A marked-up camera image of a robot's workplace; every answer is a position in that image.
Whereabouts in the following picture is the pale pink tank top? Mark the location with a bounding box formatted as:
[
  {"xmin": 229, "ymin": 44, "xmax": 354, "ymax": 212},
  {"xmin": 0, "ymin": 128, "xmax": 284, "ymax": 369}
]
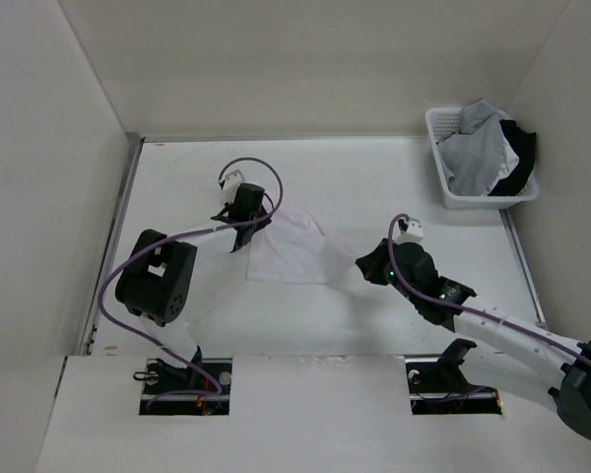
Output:
[{"xmin": 246, "ymin": 208, "xmax": 356, "ymax": 285}]

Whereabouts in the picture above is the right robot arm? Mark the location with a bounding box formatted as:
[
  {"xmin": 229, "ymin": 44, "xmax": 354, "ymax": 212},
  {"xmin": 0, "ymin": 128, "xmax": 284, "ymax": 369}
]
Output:
[{"xmin": 356, "ymin": 239, "xmax": 591, "ymax": 440}]

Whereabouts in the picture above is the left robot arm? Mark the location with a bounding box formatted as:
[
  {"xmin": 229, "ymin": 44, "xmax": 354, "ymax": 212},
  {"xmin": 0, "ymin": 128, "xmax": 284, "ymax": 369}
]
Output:
[{"xmin": 114, "ymin": 182, "xmax": 271, "ymax": 393}]

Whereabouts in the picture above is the grey tank top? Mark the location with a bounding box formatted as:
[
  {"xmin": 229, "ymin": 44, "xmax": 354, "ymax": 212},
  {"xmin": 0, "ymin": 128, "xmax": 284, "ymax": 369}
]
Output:
[{"xmin": 437, "ymin": 100, "xmax": 504, "ymax": 197}]

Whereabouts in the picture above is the white tank top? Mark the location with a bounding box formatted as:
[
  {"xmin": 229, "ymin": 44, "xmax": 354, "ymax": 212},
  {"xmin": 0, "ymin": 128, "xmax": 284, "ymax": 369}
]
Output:
[{"xmin": 494, "ymin": 143, "xmax": 519, "ymax": 182}]

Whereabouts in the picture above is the black tank top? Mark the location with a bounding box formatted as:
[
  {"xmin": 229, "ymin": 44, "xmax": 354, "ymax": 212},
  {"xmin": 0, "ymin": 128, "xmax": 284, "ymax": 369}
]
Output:
[{"xmin": 488, "ymin": 120, "xmax": 537, "ymax": 197}]

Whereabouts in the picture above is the white plastic laundry basket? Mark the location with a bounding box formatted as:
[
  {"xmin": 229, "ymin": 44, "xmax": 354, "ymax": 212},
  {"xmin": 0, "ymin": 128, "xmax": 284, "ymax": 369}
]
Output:
[{"xmin": 425, "ymin": 105, "xmax": 541, "ymax": 210}]

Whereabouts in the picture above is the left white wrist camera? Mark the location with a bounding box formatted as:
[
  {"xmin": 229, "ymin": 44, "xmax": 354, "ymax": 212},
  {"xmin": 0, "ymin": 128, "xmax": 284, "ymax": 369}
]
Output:
[{"xmin": 219, "ymin": 169, "xmax": 245, "ymax": 202}]

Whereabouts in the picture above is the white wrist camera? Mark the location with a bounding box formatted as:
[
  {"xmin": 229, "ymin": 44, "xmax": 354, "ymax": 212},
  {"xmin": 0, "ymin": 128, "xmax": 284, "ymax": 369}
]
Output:
[
  {"xmin": 219, "ymin": 169, "xmax": 245, "ymax": 202},
  {"xmin": 395, "ymin": 217, "xmax": 424, "ymax": 244}
]

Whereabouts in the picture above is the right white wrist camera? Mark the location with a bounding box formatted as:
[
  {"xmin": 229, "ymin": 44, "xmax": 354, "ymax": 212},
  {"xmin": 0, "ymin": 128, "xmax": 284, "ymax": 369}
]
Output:
[{"xmin": 395, "ymin": 217, "xmax": 424, "ymax": 244}]

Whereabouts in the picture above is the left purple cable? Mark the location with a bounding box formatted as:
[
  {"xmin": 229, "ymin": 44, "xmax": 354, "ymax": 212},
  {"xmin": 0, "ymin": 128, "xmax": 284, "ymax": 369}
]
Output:
[{"xmin": 98, "ymin": 157, "xmax": 285, "ymax": 410}]

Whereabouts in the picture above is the right metal table rail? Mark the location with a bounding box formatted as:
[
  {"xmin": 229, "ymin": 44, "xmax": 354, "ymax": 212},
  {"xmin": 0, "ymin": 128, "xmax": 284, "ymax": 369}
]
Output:
[{"xmin": 499, "ymin": 209, "xmax": 547, "ymax": 328}]

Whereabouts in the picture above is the metal table rail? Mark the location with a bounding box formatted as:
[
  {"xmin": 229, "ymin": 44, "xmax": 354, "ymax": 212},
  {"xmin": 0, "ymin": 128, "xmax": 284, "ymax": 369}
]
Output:
[
  {"xmin": 76, "ymin": 132, "xmax": 144, "ymax": 356},
  {"xmin": 499, "ymin": 209, "xmax": 547, "ymax": 328}
]

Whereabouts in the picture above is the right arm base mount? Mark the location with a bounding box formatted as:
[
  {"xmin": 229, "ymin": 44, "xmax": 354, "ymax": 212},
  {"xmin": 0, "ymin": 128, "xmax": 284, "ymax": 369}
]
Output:
[{"xmin": 405, "ymin": 339, "xmax": 502, "ymax": 416}]

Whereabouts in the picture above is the left metal table rail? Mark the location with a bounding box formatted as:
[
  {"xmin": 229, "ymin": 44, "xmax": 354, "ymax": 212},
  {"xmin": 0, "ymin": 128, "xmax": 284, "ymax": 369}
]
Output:
[{"xmin": 76, "ymin": 132, "xmax": 144, "ymax": 356}]

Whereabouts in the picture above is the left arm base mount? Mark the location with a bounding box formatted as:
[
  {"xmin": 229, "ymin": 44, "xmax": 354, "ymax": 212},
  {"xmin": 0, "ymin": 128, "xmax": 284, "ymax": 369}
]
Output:
[{"xmin": 133, "ymin": 359, "xmax": 233, "ymax": 417}]

